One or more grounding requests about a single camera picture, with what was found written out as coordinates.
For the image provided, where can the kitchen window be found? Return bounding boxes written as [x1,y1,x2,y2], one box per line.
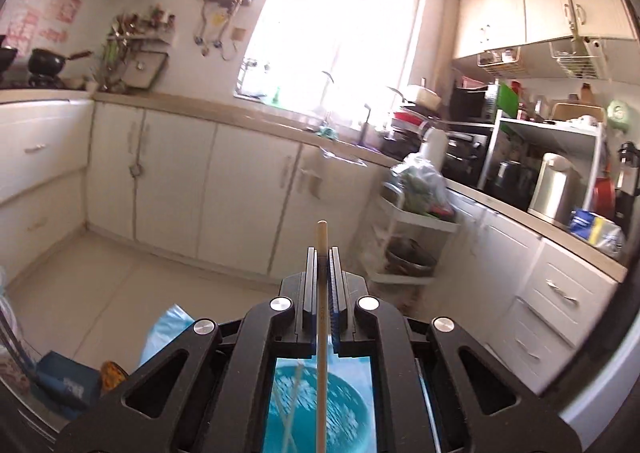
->
[234,0,427,132]

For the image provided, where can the black microwave oven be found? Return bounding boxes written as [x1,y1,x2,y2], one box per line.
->
[442,83,497,190]

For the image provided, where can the steel thermal pot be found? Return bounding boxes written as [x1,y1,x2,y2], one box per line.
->
[527,153,584,227]

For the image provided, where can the black rice cooker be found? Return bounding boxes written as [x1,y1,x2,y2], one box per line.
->
[485,160,539,212]

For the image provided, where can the white wire hanging basket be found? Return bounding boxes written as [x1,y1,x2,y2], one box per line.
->
[476,47,521,69]
[548,37,609,82]

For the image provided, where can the black kettle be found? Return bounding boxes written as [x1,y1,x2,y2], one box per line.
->
[616,142,640,234]

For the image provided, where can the green cutting board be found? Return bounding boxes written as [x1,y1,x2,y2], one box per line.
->
[495,82,522,120]

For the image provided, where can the patterned plastic bag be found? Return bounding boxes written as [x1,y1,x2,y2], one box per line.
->
[0,267,37,396]

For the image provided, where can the blue box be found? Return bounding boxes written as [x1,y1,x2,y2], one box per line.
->
[35,350,104,422]

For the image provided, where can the dish rack with pots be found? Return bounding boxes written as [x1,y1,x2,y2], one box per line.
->
[382,83,447,160]

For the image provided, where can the red wall stickers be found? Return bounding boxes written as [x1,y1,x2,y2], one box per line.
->
[0,0,84,46]

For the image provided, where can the blue yellow packet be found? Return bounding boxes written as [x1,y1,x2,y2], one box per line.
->
[570,208,627,260]

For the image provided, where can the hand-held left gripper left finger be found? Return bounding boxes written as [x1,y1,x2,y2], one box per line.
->
[55,245,321,453]

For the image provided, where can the cream stove base cabinet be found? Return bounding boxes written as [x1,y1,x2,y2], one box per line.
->
[0,90,97,286]

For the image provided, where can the black wok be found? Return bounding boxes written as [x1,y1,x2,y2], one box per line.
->
[0,35,19,72]

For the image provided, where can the wall spice rack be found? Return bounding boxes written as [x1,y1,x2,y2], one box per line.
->
[105,7,177,46]

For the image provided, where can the white rolling cart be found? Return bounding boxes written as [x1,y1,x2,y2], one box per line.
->
[364,182,461,287]

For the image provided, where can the cream base cabinet with drawers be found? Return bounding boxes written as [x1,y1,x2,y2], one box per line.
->
[440,180,628,396]

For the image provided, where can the plastic bag of greens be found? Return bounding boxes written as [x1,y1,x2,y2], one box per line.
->
[390,153,455,220]

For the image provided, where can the white counter shelf rack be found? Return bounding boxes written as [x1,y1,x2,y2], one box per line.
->
[476,105,607,224]

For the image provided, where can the cream wall cabinets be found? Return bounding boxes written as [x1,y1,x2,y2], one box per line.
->
[452,0,640,62]

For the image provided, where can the wooden chopstick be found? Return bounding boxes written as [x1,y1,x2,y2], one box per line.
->
[314,221,331,453]
[279,360,304,453]

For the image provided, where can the teal patterned cup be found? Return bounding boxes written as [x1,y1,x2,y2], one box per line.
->
[264,357,377,453]

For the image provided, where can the dark bowl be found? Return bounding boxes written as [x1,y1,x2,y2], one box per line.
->
[385,238,439,277]

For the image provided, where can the cream sink base cabinet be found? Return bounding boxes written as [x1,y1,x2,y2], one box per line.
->
[85,93,398,284]

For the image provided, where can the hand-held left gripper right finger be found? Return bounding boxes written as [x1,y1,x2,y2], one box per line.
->
[327,245,583,453]

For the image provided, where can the sink faucet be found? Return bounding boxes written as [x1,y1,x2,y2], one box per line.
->
[319,70,340,132]

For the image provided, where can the white thermos jug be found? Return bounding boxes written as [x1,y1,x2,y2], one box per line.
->
[419,127,449,174]

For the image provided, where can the black pan with wooden handle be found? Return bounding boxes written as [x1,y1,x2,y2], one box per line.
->
[27,48,94,76]

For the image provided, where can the red pot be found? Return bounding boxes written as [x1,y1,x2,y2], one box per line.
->
[593,175,617,222]

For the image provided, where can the green round wall gadget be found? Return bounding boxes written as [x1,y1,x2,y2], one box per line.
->
[606,99,632,132]

